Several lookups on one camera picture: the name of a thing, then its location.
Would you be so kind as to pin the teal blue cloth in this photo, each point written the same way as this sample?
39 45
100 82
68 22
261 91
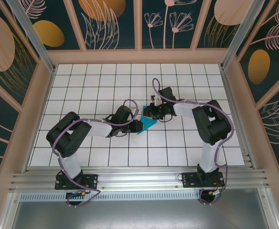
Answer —
148 124

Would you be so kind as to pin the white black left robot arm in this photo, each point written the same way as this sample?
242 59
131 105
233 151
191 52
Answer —
98 128

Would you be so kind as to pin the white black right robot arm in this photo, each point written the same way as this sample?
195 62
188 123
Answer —
184 109

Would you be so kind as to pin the grey metal panel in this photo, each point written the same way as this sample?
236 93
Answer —
139 214

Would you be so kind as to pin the aluminium front rail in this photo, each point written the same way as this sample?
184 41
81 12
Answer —
139 179

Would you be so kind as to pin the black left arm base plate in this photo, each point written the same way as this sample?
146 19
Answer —
91 181

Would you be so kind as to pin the aluminium side rail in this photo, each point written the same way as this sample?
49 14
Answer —
38 119
238 119

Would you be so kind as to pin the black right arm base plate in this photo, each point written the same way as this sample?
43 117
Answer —
189 180

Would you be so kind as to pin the aluminium corner post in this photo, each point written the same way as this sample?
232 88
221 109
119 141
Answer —
242 35
32 35

